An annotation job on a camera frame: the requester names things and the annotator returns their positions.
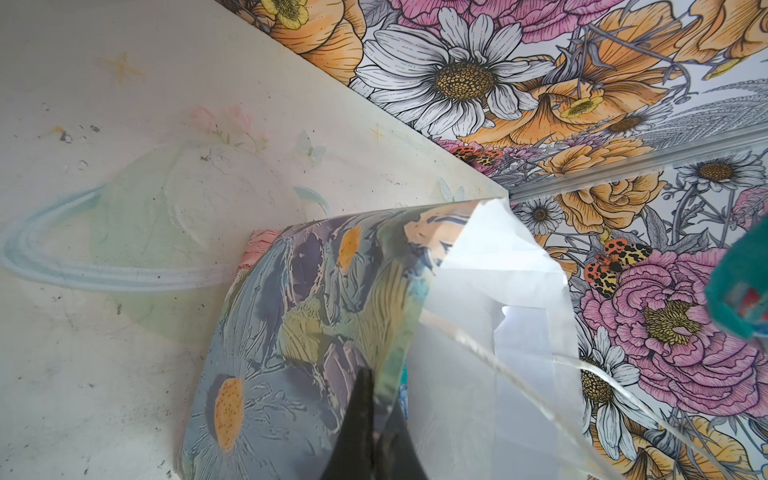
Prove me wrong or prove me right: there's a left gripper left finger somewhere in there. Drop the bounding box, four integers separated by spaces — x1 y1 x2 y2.
320 368 374 480

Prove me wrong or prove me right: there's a teal snack packet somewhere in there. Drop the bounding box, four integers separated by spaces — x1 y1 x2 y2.
705 217 767 352

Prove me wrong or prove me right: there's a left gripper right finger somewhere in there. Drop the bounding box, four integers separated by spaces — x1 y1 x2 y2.
376 402 427 480

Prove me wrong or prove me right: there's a floral paper gift bag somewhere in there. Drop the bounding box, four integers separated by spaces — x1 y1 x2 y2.
176 200 752 479

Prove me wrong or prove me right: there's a right aluminium corner post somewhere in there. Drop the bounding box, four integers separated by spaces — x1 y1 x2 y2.
509 123 767 203

